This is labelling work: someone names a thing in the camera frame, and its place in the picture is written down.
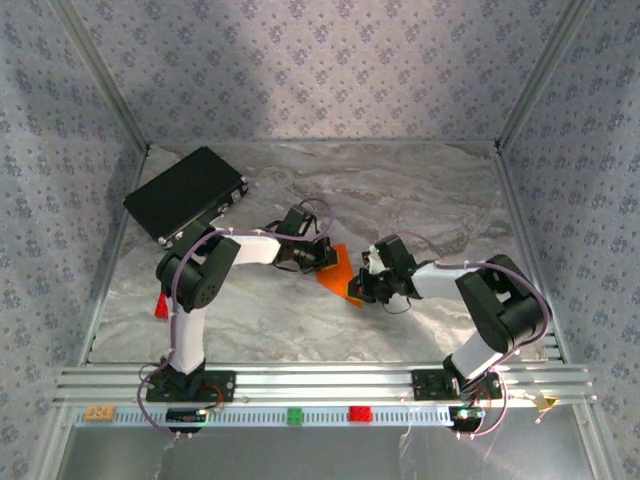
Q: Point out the wide red toy brick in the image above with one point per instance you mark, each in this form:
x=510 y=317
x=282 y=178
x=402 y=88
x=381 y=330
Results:
x=360 y=414

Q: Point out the orange paper sheet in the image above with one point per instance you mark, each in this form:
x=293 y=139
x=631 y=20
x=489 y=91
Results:
x=340 y=280

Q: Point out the black hard case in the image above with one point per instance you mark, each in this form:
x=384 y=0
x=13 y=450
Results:
x=185 y=190

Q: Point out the aluminium frame post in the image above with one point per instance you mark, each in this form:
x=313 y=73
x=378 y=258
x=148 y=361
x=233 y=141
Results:
x=52 y=450
x=105 y=77
x=597 y=450
x=541 y=75

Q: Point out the orange toy brick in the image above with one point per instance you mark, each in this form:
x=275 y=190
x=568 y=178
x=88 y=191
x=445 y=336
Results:
x=100 y=413

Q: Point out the black left controller board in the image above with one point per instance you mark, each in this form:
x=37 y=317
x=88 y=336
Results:
x=186 y=415

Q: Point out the aluminium front frame rail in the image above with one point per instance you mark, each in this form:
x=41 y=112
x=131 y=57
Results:
x=320 y=385

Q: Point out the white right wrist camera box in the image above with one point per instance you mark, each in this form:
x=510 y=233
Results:
x=376 y=262

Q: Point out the black right controller board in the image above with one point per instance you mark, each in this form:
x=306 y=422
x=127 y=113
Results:
x=466 y=414

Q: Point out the black controller board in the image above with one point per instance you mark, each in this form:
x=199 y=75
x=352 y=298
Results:
x=186 y=415
x=466 y=414

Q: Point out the small red toy brick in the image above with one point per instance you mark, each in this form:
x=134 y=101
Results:
x=161 y=307

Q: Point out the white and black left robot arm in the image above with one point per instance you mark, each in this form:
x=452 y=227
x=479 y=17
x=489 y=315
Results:
x=200 y=280

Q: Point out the gold tape piece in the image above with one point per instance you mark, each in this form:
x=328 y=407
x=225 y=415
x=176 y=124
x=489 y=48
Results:
x=546 y=402

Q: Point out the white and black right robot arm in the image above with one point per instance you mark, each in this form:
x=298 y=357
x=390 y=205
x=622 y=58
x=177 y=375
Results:
x=495 y=310

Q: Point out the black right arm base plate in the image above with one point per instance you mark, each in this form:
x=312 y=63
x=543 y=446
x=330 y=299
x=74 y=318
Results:
x=422 y=385

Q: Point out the green toy brick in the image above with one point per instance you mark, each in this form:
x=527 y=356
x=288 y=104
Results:
x=295 y=416

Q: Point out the aluminium side rail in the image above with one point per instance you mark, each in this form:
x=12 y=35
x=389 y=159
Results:
x=515 y=200
x=112 y=255

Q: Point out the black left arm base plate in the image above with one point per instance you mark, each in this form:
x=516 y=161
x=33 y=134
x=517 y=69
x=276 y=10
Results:
x=225 y=387

